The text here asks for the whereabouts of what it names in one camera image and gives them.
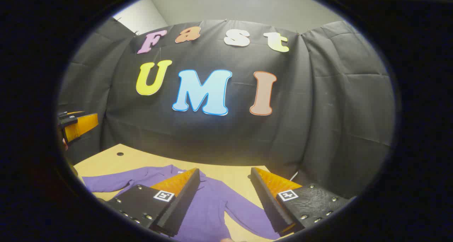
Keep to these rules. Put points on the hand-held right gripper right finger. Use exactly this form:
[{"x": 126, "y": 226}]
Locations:
[{"x": 269, "y": 203}]

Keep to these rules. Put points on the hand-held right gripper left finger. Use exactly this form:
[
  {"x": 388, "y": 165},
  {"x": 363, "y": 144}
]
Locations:
[{"x": 184, "y": 203}]

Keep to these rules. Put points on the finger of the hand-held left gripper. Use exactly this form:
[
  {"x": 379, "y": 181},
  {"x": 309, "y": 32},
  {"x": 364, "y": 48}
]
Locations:
[
  {"x": 76, "y": 113},
  {"x": 81, "y": 127}
]

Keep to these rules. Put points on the purple knit shirt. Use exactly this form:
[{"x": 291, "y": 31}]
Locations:
[{"x": 208, "y": 206}]

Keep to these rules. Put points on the black backdrop cloth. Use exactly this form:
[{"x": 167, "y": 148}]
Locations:
[{"x": 318, "y": 111}]

